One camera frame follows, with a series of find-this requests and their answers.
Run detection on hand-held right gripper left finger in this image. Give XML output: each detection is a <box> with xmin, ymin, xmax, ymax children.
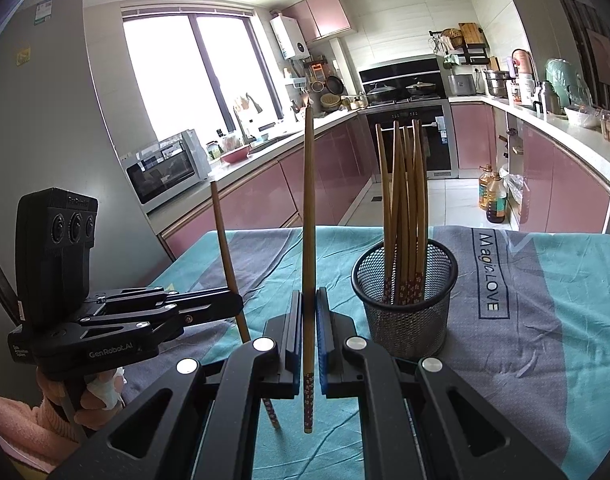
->
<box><xmin>47</xmin><ymin>290</ymin><xmax>304</xmax><ymax>480</ymax></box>

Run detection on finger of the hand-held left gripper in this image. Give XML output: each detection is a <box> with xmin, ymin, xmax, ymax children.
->
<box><xmin>80</xmin><ymin>289</ymin><xmax>244</xmax><ymax>353</ymax></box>
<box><xmin>91</xmin><ymin>286</ymin><xmax>182</xmax><ymax>312</ymax></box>

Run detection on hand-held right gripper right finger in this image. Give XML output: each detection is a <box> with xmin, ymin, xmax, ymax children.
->
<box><xmin>315</xmin><ymin>287</ymin><xmax>568</xmax><ymax>480</ymax></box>

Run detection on patterned bamboo chopstick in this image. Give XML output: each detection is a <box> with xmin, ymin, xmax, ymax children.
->
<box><xmin>301</xmin><ymin>106</ymin><xmax>316</xmax><ymax>435</ymax></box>
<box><xmin>210</xmin><ymin>181</ymin><xmax>282</xmax><ymax>429</ymax></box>

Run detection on black mesh utensil holder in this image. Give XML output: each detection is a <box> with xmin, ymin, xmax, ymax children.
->
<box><xmin>351</xmin><ymin>237</ymin><xmax>460</xmax><ymax>360</ymax></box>

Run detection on bundle of patterned chopsticks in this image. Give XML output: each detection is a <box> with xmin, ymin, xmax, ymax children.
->
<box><xmin>375</xmin><ymin>119</ymin><xmax>430</xmax><ymax>306</ymax></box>

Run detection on person's left forearm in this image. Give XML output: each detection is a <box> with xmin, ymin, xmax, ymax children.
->
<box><xmin>0</xmin><ymin>385</ymin><xmax>83</xmax><ymax>473</ymax></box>

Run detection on person's left hand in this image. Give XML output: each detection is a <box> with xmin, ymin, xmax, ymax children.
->
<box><xmin>35</xmin><ymin>365</ymin><xmax>128</xmax><ymax>433</ymax></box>

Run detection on pink kitchen base cabinets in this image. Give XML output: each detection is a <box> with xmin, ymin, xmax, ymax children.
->
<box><xmin>157</xmin><ymin>100</ymin><xmax>610</xmax><ymax>261</ymax></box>

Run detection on white microwave oven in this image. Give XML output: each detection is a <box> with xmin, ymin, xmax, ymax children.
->
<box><xmin>126</xmin><ymin>129</ymin><xmax>210</xmax><ymax>213</ymax></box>

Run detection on grey refrigerator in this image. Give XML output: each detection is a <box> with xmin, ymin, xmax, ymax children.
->
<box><xmin>0</xmin><ymin>0</ymin><xmax>173</xmax><ymax>281</ymax></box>

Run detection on pink bowl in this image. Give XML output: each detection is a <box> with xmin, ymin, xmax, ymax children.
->
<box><xmin>220</xmin><ymin>144</ymin><xmax>252</xmax><ymax>165</ymax></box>

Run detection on kitchen faucet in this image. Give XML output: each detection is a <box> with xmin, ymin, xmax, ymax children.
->
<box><xmin>234</xmin><ymin>105</ymin><xmax>258</xmax><ymax>146</ymax></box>

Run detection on teal and grey tablecloth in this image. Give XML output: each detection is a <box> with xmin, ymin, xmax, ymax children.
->
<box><xmin>120</xmin><ymin>225</ymin><xmax>610</xmax><ymax>480</ymax></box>

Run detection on kitchen window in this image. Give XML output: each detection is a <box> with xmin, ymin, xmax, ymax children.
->
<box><xmin>122</xmin><ymin>7</ymin><xmax>286</xmax><ymax>143</ymax></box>

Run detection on black built-in oven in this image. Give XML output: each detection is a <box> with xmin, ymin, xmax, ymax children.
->
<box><xmin>367</xmin><ymin>105</ymin><xmax>458</xmax><ymax>181</ymax></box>

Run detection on cooking oil bottles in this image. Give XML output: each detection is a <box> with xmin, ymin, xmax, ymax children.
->
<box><xmin>487</xmin><ymin>172</ymin><xmax>508</xmax><ymax>224</ymax></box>

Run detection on yellow cooking oil bottle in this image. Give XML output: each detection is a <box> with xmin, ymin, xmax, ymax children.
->
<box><xmin>479</xmin><ymin>165</ymin><xmax>498</xmax><ymax>212</ymax></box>

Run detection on clear plastic bag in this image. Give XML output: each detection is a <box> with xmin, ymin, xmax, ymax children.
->
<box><xmin>500</xmin><ymin>167</ymin><xmax>528</xmax><ymax>223</ymax></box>

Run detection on black wok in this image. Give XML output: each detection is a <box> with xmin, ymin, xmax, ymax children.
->
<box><xmin>365</xmin><ymin>82</ymin><xmax>400</xmax><ymax>106</ymax></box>

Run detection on black gas stove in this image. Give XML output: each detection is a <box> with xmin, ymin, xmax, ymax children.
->
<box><xmin>359</xmin><ymin>55</ymin><xmax>448</xmax><ymax>108</ymax></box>

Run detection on square metal container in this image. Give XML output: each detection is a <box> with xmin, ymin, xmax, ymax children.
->
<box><xmin>447</xmin><ymin>74</ymin><xmax>478</xmax><ymax>97</ymax></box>

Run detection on white water heater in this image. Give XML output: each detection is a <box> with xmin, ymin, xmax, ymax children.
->
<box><xmin>270</xmin><ymin>15</ymin><xmax>310</xmax><ymax>60</ymax></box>

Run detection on steel stock pot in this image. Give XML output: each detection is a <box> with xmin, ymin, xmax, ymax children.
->
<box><xmin>485</xmin><ymin>70</ymin><xmax>510</xmax><ymax>98</ymax></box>

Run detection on steel vacuum flask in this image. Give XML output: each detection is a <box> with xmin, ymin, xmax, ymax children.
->
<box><xmin>535</xmin><ymin>80</ymin><xmax>562</xmax><ymax>114</ymax></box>

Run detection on pink thermos jug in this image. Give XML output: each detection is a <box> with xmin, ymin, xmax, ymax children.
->
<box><xmin>512</xmin><ymin>50</ymin><xmax>536</xmax><ymax>103</ymax></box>

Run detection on white bowl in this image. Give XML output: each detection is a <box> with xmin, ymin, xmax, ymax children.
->
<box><xmin>565</xmin><ymin>107</ymin><xmax>600</xmax><ymax>128</ymax></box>

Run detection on green plastic bag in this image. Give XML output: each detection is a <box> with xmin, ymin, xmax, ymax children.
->
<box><xmin>545</xmin><ymin>58</ymin><xmax>593</xmax><ymax>111</ymax></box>

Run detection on pink wall cabinet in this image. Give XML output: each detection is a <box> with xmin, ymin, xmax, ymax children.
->
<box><xmin>282</xmin><ymin>0</ymin><xmax>353</xmax><ymax>43</ymax></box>

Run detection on wall rack with cutting board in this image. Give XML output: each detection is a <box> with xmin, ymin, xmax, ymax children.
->
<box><xmin>430</xmin><ymin>22</ymin><xmax>490</xmax><ymax>66</ymax></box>

